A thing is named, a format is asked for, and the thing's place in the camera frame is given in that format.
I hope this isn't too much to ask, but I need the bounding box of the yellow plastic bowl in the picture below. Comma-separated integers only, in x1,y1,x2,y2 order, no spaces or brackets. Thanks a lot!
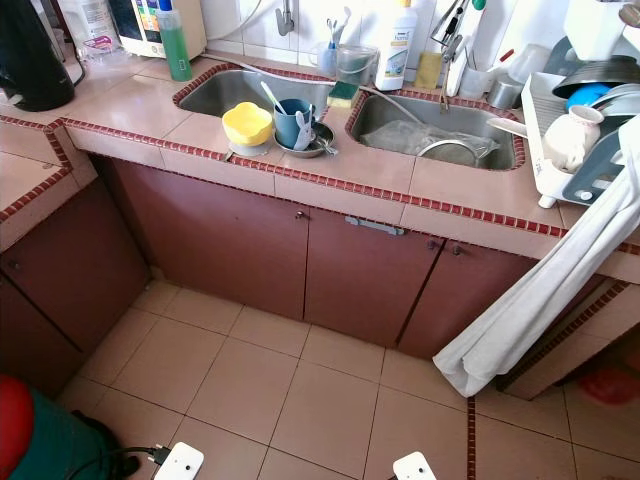
222,100,274,151

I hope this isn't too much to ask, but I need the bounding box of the steel fork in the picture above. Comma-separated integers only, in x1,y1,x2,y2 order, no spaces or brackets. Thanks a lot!
260,80,286,113

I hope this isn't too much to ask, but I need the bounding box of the blue mug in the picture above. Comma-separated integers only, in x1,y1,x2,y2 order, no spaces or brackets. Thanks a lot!
273,98,316,151

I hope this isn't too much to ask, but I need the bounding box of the round steel bowl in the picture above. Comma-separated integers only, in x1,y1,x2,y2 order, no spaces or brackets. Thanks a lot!
275,120,336,159

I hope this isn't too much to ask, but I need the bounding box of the brown cabinet door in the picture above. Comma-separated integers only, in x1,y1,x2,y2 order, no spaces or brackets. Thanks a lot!
300,205,456,349
0,180,151,351
398,238,551,359
115,158,311,321

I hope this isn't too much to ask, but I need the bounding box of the black electric kettle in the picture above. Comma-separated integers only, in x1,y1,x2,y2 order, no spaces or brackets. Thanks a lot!
0,0,76,113

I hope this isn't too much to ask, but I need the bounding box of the red round object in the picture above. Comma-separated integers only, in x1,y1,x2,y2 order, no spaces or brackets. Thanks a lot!
0,375,36,480

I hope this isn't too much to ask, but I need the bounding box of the teal green container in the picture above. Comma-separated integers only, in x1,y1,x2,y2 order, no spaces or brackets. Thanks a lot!
25,390,131,480

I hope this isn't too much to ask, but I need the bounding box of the clear plastic water jug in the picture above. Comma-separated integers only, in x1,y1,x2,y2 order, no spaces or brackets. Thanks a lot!
60,0,116,56

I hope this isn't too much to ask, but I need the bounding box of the green dish soap bottle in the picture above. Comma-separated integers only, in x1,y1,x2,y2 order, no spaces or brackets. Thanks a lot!
157,0,193,83

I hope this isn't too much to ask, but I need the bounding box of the beige water purifier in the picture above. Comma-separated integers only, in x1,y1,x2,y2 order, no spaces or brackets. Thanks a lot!
110,0,206,59

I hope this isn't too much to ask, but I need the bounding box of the steel sink basin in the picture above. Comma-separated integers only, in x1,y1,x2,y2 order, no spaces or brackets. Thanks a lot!
175,65,336,131
348,88,529,171

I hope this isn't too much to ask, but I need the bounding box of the white toothbrush cup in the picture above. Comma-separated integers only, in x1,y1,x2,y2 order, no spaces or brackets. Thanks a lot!
315,40,341,76

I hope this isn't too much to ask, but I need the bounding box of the green scouring sponge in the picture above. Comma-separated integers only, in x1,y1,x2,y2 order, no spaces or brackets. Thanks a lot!
328,80,359,107

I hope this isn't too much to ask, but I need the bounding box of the blue white toothbrush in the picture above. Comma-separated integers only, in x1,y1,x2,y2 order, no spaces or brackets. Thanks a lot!
325,8,351,51

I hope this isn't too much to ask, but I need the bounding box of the clear plastic pail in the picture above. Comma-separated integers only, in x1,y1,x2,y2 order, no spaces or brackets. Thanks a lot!
335,45,381,86

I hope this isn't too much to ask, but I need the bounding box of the white detergent bottle yellow cap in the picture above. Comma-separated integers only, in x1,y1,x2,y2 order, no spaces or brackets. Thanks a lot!
375,0,421,91

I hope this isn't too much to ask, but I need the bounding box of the yellow sponge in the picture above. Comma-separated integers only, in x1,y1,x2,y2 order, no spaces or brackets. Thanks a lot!
415,50,446,89

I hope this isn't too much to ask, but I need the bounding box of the steel strainer bowl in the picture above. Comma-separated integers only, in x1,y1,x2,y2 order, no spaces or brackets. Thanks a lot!
415,138,501,166

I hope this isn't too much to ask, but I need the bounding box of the chrome sink faucet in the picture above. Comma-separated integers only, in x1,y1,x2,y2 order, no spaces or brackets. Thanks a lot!
430,0,476,109

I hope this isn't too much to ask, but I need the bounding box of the white plastic ladle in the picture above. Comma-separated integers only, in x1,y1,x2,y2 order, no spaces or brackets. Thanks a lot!
485,117,531,139

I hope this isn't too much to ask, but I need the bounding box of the small steel cup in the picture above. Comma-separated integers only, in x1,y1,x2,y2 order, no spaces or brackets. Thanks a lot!
487,75,524,109

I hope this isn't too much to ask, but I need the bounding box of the white hanging cloth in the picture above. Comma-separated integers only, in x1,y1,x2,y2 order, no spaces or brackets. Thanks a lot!
432,115,640,399

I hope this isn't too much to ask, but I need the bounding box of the white dish rack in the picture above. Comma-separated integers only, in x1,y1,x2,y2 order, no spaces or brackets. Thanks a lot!
520,72,640,209

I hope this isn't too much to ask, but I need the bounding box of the white ceramic jug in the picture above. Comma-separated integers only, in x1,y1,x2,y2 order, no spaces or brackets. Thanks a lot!
543,105,606,173

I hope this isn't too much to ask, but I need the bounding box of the blue plate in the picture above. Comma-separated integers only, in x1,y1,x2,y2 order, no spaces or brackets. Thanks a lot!
565,82,616,111

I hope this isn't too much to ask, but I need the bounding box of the steel pot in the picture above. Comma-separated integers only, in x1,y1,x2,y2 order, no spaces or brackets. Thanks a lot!
550,58,640,99

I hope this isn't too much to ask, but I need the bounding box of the white plastic container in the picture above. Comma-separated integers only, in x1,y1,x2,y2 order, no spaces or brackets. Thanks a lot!
565,0,640,61

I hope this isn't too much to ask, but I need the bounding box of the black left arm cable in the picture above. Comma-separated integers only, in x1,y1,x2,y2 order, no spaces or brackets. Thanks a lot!
78,447,173,480

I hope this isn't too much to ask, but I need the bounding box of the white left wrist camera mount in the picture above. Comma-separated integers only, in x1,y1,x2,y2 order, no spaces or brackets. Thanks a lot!
155,442,204,480

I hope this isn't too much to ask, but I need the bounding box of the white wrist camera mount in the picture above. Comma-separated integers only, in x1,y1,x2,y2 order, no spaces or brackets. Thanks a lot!
155,442,204,480
393,452,438,480

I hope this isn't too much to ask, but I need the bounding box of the thin white hose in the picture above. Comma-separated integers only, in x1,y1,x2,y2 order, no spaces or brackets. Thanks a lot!
202,50,421,126

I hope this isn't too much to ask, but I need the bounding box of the grey wall tap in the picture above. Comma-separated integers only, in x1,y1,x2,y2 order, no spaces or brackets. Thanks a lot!
275,0,296,36

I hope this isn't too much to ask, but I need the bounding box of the grey cabinet handle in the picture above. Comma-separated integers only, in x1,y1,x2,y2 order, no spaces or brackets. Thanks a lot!
345,215,406,238

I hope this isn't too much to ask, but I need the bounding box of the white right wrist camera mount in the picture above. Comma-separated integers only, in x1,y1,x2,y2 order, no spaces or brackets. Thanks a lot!
393,452,438,480

